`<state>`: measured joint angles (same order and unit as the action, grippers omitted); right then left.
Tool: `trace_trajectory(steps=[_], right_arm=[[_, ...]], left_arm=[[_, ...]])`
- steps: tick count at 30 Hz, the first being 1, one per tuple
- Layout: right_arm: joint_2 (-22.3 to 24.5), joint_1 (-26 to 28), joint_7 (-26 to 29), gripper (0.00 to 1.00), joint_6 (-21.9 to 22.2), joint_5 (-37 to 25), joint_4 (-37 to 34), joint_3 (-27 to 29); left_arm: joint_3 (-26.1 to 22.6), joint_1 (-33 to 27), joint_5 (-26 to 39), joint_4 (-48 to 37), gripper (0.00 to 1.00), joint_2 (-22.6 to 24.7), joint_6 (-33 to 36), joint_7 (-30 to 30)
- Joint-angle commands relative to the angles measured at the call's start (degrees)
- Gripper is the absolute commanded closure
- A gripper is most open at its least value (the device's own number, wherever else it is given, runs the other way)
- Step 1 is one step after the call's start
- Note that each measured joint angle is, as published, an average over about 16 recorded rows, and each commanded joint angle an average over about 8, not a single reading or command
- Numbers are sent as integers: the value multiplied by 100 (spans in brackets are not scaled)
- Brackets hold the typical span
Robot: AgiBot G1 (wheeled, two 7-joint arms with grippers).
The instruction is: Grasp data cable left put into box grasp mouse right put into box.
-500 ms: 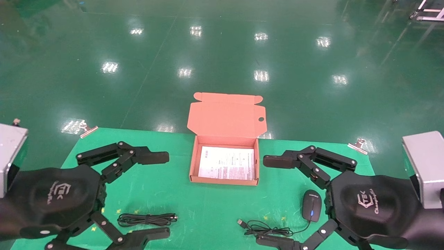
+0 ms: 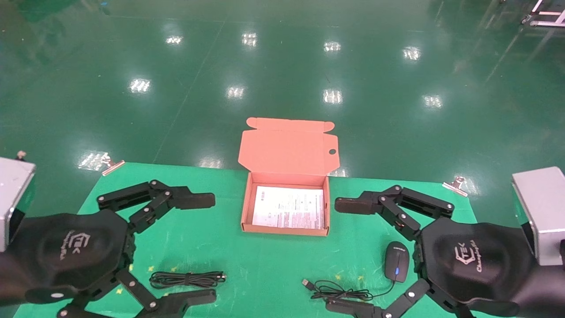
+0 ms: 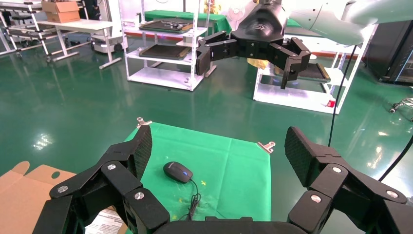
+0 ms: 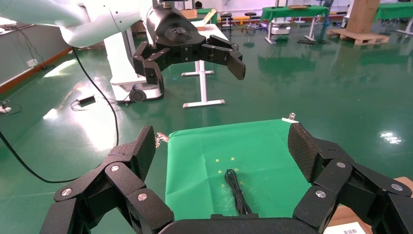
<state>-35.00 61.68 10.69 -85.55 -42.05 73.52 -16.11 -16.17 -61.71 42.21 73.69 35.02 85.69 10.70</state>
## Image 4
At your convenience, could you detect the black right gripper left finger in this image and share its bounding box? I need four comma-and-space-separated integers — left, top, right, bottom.
39, 125, 175, 234

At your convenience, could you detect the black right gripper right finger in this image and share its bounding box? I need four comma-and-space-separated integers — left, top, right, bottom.
287, 122, 413, 234

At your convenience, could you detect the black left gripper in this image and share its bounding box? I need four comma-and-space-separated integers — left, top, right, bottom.
132, 4, 246, 96

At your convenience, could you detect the black data cable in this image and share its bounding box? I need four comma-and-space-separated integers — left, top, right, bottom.
224, 168, 253, 216

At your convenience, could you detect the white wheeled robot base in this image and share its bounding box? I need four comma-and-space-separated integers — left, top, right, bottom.
104, 30, 163, 103

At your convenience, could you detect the open brown cardboard box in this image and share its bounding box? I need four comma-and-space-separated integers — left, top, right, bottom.
324, 176, 413, 234

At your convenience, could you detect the white height-adjustable desk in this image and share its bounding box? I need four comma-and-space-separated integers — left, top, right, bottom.
180, 23, 228, 109

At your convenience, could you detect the metal binder clip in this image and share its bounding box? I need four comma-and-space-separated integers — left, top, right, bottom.
282, 112, 299, 124
155, 132, 170, 149

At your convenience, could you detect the green table cloth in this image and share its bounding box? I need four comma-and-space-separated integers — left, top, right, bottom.
165, 118, 312, 221

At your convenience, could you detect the black power adapter brick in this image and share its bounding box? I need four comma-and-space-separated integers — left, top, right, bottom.
76, 95, 97, 106

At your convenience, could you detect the small white mobile robot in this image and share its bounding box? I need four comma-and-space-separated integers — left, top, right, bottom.
270, 19, 291, 36

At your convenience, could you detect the green cloth covered table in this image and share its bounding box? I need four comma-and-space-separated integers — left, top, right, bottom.
261, 4, 330, 44
374, 1, 413, 36

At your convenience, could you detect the wooden pallet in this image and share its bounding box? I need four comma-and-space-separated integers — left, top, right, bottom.
326, 28, 390, 46

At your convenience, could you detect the tall brown cardboard carton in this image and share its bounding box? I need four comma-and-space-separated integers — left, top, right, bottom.
346, 0, 381, 35

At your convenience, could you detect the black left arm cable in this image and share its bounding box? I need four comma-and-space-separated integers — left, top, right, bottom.
0, 47, 120, 184

